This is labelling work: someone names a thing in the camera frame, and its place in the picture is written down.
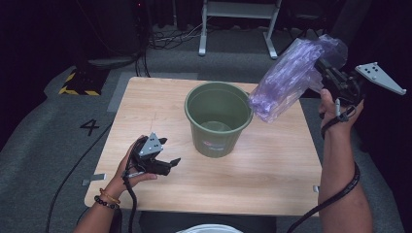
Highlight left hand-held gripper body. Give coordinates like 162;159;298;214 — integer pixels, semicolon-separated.
130;131;173;178

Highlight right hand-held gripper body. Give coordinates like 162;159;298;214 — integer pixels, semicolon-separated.
320;61;408;107

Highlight purple plastic bag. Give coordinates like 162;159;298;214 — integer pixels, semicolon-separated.
248;34;350;124

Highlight green plastic bucket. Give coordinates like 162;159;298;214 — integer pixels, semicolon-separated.
184;81;255;159

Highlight person's right hand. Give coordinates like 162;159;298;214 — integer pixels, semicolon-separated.
318;88;365;132

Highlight person's left hand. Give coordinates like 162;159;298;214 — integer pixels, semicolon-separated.
104;135;158;199

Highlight black chair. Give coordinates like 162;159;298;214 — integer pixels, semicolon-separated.
277;0;328;60

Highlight person's dark pants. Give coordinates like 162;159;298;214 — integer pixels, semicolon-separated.
138;210;278;233

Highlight grey tape strip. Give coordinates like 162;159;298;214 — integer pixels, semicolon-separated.
82;173;108;187

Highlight person's white shirt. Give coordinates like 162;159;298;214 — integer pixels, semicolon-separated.
175;223;245;233

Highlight yellow black striped base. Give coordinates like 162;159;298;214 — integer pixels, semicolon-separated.
57;62;110;97

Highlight white metal stand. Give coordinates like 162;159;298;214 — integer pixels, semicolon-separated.
197;0;283;60

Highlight black equipment cabinet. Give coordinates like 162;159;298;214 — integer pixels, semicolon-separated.
106;0;151;56

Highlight black wrist strap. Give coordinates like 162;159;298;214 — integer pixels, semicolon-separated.
320;105;358;141

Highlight grey post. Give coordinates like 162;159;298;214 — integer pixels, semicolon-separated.
329;0;374;44

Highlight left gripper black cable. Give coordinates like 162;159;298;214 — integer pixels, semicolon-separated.
121;174;139;233

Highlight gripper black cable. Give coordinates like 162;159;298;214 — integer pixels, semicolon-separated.
121;174;139;233
286;161;361;233

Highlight orange bracelet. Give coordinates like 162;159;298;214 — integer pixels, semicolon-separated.
98;187;121;205

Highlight black bead bracelet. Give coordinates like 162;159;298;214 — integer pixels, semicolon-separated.
93;194;120;211

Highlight black floor cable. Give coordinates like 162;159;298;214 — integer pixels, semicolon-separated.
45;120;115;233

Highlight tangle of floor cables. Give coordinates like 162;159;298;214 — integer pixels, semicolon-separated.
147;21;209;51

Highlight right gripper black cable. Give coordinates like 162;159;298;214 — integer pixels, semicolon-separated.
286;161;361;233

